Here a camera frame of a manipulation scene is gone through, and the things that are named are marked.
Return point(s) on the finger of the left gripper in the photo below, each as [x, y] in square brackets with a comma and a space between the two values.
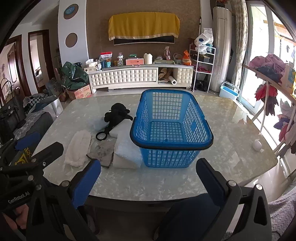
[48, 155]
[27, 141]

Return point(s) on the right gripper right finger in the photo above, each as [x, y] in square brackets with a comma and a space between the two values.
[221, 191]

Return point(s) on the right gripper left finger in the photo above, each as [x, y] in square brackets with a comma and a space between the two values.
[82, 183]

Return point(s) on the white fluffy towel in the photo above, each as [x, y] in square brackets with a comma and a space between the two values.
[78, 149]

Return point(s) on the grey fuzzy cloth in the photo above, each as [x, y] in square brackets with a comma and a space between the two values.
[102, 151]

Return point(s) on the white waffle towel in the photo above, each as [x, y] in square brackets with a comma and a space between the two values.
[126, 155]

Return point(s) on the blue plastic laundry basket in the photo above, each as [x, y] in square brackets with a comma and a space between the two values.
[170, 128]

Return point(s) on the black plush toy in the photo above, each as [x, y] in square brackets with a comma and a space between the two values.
[115, 116]

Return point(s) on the left hand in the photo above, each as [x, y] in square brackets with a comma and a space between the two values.
[21, 219]

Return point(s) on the small white round object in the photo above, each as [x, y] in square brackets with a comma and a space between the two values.
[257, 145]

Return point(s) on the grey patterned cushion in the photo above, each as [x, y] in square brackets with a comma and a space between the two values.
[282, 212]

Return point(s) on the cardboard box red print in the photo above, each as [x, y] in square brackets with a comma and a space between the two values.
[83, 92]

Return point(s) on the green plastic bag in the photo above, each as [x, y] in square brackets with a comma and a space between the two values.
[73, 76]

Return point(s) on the blue white plastic bin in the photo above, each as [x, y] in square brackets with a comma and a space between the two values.
[228, 90]

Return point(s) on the wooden clothes rack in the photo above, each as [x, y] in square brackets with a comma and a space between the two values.
[267, 92]

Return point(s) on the paper towel roll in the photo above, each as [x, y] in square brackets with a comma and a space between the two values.
[172, 80]

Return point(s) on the white tufted TV cabinet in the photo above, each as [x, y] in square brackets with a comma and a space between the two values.
[141, 76]

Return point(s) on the orange bag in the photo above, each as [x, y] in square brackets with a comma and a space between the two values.
[186, 60]

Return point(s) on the white metal shelf rack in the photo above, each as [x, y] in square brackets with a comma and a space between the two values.
[203, 64]

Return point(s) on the pink storage box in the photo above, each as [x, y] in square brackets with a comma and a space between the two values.
[134, 61]

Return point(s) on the pink clothes pile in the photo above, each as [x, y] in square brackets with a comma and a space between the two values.
[270, 60]

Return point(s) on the white canister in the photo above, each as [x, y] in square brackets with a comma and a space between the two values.
[148, 58]

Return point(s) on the white bags on shelf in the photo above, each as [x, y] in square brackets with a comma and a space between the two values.
[204, 41]

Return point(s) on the yellow cloth covered TV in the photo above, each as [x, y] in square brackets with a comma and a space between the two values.
[143, 27]

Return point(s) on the standing air conditioner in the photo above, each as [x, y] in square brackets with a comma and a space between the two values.
[222, 28]

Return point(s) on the patterned curtain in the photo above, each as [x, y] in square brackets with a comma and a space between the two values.
[239, 9]

